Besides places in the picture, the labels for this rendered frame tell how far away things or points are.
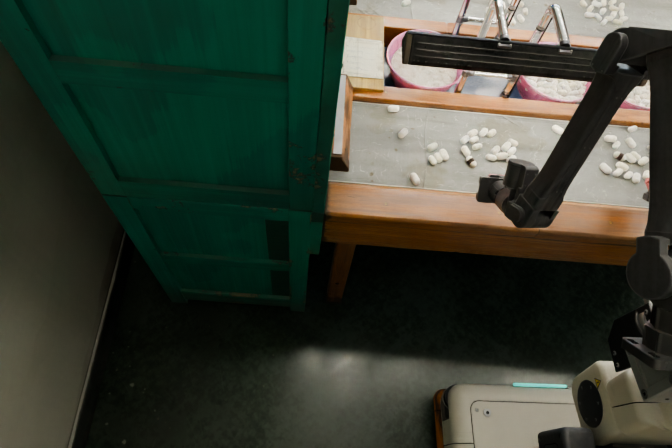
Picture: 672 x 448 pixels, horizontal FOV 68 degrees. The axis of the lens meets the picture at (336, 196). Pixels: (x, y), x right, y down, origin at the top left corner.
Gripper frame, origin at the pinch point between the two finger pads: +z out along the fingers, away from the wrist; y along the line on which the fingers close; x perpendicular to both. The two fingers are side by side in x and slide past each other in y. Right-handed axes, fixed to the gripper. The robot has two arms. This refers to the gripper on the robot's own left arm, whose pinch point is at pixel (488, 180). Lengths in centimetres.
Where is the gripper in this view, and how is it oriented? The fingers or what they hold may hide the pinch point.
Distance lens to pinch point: 137.1
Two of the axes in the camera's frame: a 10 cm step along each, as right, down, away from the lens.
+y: -10.0, -0.8, -0.4
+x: -0.9, 9.4, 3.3
